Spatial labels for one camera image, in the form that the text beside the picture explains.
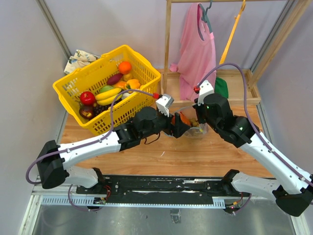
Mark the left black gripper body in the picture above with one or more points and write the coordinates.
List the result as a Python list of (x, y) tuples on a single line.
[(167, 126)]

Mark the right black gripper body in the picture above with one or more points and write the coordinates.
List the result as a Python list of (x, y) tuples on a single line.
[(201, 114)]

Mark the brown longan bunch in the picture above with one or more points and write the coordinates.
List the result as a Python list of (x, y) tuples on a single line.
[(197, 129)]

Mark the clear zip top bag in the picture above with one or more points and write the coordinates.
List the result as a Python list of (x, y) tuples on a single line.
[(188, 117)]

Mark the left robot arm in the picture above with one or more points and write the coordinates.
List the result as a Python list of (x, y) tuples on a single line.
[(57, 163)]

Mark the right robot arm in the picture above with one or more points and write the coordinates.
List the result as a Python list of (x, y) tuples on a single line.
[(292, 187)]

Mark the green cloth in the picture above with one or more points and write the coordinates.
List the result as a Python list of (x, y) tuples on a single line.
[(221, 87)]

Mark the wooden clothes rack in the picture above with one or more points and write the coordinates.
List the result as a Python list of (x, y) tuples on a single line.
[(236, 84)]

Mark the pink shirt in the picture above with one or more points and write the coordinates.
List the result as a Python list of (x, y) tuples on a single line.
[(197, 53)]

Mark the white garlic bulb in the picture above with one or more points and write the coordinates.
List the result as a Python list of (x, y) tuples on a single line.
[(125, 95)]

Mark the yellow bell pepper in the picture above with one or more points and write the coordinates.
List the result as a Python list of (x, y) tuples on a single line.
[(132, 84)]

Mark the yellow banana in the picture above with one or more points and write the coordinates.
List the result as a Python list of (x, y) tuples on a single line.
[(108, 97)]

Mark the purple sweet potato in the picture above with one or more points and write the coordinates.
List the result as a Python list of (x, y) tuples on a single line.
[(114, 79)]

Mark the dark grape bunch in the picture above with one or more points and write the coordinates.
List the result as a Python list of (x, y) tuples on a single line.
[(100, 109)]

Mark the orange fruit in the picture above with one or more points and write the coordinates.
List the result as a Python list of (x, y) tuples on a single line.
[(125, 67)]

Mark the green fruit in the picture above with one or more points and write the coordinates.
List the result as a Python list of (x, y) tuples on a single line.
[(106, 88)]

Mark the yellow clothes hanger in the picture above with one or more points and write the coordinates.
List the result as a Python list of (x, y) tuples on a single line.
[(227, 46)]

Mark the teal clothes hanger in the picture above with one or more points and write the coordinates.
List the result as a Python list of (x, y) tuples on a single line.
[(203, 20)]

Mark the bright red apple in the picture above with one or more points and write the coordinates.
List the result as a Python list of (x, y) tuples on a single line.
[(87, 98)]

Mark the yellow plastic basket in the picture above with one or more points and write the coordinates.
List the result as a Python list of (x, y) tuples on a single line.
[(95, 75)]

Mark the patterned cloth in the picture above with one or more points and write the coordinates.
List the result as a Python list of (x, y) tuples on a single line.
[(79, 60)]

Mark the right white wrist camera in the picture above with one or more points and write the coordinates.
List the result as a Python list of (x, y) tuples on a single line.
[(203, 90)]

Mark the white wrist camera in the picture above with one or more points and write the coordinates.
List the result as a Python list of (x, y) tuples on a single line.
[(203, 90), (163, 104)]

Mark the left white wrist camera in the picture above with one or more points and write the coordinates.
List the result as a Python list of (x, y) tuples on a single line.
[(163, 104)]

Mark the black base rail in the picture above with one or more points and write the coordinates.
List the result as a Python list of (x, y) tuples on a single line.
[(160, 191)]

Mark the right aluminium frame post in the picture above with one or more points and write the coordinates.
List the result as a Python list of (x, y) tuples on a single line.
[(288, 7)]

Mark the aluminium frame post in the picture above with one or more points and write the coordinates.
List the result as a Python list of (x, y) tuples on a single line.
[(56, 31), (288, 7)]

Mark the left aluminium frame post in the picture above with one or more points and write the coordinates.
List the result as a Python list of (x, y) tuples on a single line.
[(56, 31)]

